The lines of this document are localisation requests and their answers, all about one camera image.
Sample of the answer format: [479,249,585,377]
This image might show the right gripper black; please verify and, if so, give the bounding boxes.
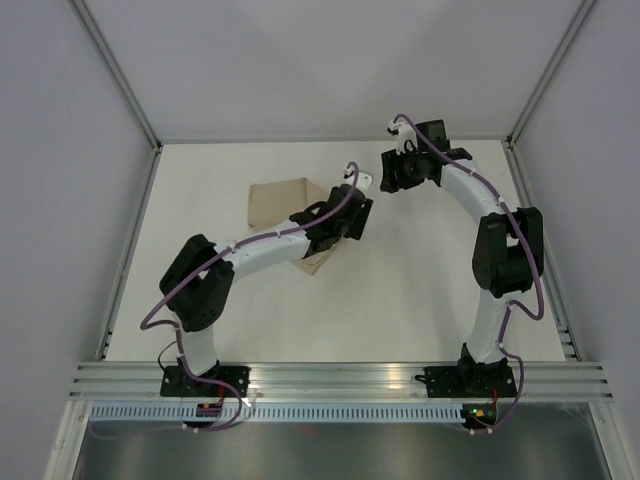
[380,143,426,193]

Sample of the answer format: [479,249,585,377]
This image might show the beige cloth napkin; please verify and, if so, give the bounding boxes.
[244,176,346,277]

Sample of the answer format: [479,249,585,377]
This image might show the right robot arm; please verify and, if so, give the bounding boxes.
[380,114,544,395]

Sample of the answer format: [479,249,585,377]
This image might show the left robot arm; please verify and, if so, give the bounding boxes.
[159,183,373,396]

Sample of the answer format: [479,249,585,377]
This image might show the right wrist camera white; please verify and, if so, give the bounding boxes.
[387,120,418,155]

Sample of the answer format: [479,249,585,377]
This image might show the right aluminium frame post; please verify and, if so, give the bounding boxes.
[504,0,601,149]

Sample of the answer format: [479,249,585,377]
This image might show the aluminium frame post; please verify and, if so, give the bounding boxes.
[504,0,601,149]
[68,0,162,152]

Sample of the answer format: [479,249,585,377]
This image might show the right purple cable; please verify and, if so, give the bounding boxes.
[392,113,545,435]

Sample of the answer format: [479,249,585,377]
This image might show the purple cable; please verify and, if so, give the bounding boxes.
[392,113,545,435]
[89,160,359,441]

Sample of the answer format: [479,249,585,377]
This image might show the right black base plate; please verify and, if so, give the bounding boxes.
[421,362,517,399]

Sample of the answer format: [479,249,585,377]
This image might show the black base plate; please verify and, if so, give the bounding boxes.
[160,365,251,398]
[421,362,517,399]

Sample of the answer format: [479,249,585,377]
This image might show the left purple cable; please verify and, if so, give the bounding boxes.
[89,160,359,441]

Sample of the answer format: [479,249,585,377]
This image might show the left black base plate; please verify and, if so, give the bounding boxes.
[160,365,251,398]

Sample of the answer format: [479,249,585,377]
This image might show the aluminium rail front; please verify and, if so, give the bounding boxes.
[69,361,613,403]

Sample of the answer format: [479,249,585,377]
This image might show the left aluminium frame post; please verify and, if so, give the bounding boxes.
[68,0,162,152]

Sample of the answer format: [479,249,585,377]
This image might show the white slotted cable duct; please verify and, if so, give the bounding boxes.
[89,401,464,424]

